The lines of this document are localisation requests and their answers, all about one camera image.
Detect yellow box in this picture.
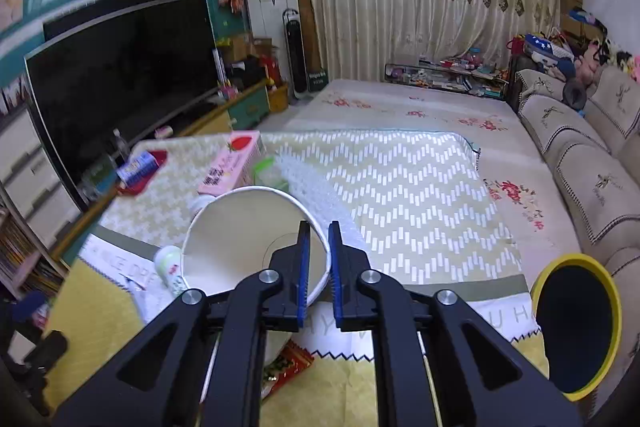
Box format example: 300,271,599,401
267,84,290,112

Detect pink carton box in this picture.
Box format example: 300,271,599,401
196,130,268,196

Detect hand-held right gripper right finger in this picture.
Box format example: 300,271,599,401
327,221,585,427

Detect stacked cardboard boxes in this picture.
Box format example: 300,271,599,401
557,0,585,38

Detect pile of plush toys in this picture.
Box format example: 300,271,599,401
507,7,640,85

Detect low shelf with toys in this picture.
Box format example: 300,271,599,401
384,54,511,100

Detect brown cardboard box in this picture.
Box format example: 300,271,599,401
220,34,273,62

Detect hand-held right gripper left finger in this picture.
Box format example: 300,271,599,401
52,220,312,427

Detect black tower fan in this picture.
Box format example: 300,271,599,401
282,8,308,100

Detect blue and red snack packet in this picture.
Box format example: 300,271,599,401
116,150,168,196

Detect green translucent plastic container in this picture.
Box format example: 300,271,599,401
252,157,291,192

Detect white drawer cabinet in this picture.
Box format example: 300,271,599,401
0,102,76,248

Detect large black television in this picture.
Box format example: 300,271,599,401
24,0,226,208

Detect large white paper cup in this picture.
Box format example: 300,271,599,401
180,186,335,403

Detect small white plastic bottle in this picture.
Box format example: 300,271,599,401
154,245,188,298

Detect yellow bin with black bag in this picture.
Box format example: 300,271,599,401
530,253,623,402

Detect beige sofa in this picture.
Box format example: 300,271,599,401
515,67,640,383

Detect cream floral mat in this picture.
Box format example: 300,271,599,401
260,79,583,258

